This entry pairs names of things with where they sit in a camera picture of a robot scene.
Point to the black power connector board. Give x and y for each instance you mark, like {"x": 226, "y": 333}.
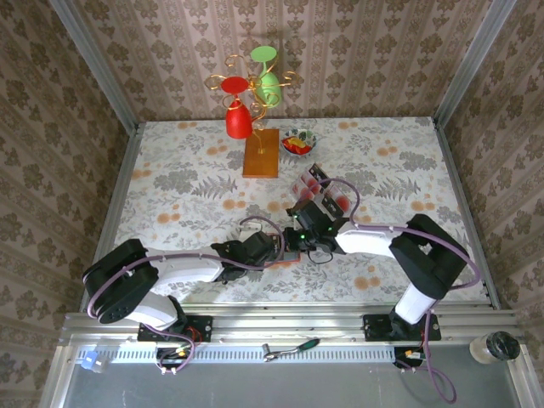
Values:
{"x": 408, "y": 357}
{"x": 170, "y": 357}

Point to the blue white plastic connector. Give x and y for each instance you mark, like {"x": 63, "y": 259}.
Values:
{"x": 89, "y": 361}

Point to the small patterned bowl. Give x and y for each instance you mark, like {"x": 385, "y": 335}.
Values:
{"x": 313, "y": 138}

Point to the clear acrylic card stand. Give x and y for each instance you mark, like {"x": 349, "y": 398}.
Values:
{"x": 325, "y": 189}

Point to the grey metal tray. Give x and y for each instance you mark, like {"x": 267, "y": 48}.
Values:
{"x": 297, "y": 387}

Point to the black VIP credit card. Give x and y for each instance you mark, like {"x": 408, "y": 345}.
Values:
{"x": 332, "y": 207}
{"x": 319, "y": 171}

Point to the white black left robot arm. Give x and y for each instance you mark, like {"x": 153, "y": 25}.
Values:
{"x": 187, "y": 270}

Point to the aluminium side rail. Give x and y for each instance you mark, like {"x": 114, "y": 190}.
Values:
{"x": 460, "y": 191}
{"x": 119, "y": 191}

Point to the aluminium frame post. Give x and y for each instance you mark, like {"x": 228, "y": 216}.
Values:
{"x": 472, "y": 64}
{"x": 96, "y": 64}

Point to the clear jar black lid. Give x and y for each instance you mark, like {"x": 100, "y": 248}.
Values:
{"x": 501, "y": 346}

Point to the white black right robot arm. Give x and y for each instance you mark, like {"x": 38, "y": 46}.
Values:
{"x": 365, "y": 242}

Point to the floral tablecloth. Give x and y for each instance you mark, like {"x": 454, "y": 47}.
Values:
{"x": 191, "y": 149}

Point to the red yellow snack packet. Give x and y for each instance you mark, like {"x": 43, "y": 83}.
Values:
{"x": 295, "y": 147}

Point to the green wine glass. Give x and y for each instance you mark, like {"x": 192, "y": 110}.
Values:
{"x": 268, "y": 83}

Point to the red wine glass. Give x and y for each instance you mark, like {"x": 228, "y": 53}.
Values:
{"x": 238, "y": 123}

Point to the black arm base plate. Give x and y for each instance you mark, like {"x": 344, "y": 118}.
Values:
{"x": 204, "y": 327}
{"x": 376, "y": 329}

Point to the orange card holder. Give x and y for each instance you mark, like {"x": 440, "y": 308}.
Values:
{"x": 289, "y": 263}

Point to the aluminium mounting rail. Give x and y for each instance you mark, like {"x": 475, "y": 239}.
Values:
{"x": 297, "y": 325}

